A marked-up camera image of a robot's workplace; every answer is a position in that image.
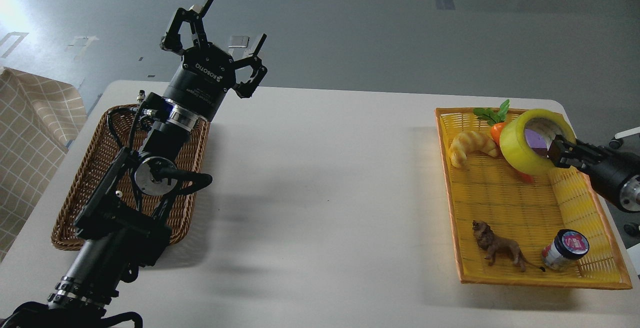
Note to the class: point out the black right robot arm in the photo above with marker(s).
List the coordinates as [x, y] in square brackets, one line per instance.
[613, 174]

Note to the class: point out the purple foam cube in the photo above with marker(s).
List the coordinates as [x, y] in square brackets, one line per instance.
[536, 142]

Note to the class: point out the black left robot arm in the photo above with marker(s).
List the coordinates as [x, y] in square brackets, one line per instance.
[124, 223]

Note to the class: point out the toy croissant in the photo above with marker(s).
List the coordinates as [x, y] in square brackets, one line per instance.
[469, 141]

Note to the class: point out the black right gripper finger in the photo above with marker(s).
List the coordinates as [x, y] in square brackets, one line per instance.
[561, 152]

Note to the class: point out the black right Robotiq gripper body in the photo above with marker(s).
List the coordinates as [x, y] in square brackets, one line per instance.
[613, 174]

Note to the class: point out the beige checkered cloth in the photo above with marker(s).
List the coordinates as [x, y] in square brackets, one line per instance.
[39, 118]

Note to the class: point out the yellow tape roll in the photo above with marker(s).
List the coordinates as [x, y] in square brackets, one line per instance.
[515, 149]

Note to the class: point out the brown wicker basket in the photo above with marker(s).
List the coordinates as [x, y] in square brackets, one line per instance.
[100, 153]

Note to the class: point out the yellow plastic tray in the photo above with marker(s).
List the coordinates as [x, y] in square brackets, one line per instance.
[488, 189]

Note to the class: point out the orange toy carrot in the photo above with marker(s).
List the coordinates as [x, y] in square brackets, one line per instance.
[495, 119]

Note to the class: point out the small jar with red lid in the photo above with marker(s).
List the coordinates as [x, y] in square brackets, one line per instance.
[567, 247]

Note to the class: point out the brown toy lion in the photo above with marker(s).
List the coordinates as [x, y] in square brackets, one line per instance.
[491, 243]

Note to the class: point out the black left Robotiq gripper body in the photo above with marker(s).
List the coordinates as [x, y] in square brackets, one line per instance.
[201, 82]

